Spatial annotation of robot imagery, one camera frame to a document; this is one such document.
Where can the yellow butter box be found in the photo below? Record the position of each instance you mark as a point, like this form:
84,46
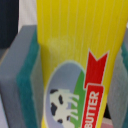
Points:
79,42

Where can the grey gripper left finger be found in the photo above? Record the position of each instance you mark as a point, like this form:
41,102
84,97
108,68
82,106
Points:
21,85

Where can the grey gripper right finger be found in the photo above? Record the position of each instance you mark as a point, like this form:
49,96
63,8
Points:
118,93

